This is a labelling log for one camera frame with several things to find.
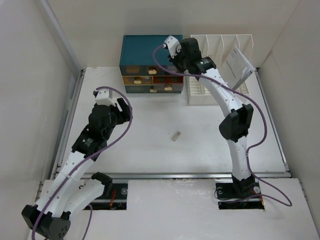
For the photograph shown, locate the teal drawer organizer box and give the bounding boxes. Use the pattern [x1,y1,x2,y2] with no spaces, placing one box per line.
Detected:
[119,35,184,94]

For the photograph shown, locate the white spiral manual booklet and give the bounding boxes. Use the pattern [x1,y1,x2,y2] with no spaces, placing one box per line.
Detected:
[219,46,256,90]

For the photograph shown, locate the silver staple box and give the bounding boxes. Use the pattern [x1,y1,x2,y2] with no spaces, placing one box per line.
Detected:
[171,131,181,142]

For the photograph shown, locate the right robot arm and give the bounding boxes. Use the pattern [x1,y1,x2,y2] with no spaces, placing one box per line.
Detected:
[165,35,256,199]

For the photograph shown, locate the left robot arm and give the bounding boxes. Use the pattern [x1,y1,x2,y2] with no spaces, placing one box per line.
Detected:
[21,97,132,240]

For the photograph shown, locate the white file rack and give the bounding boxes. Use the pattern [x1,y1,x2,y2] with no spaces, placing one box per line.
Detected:
[185,34,256,106]

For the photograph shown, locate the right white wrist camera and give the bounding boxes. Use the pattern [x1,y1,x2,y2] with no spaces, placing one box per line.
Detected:
[162,35,182,62]

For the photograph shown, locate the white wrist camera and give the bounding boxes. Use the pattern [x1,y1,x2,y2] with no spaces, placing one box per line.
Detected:
[162,35,182,62]
[93,88,116,107]

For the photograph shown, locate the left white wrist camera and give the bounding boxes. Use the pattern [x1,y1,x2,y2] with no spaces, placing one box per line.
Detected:
[93,88,116,107]

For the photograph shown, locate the aluminium table rail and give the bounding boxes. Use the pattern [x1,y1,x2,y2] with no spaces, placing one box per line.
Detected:
[51,171,292,181]

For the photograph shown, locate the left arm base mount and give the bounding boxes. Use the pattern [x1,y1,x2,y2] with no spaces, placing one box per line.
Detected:
[90,172,129,211]

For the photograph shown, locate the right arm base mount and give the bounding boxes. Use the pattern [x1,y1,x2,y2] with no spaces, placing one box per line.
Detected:
[214,175,265,210]

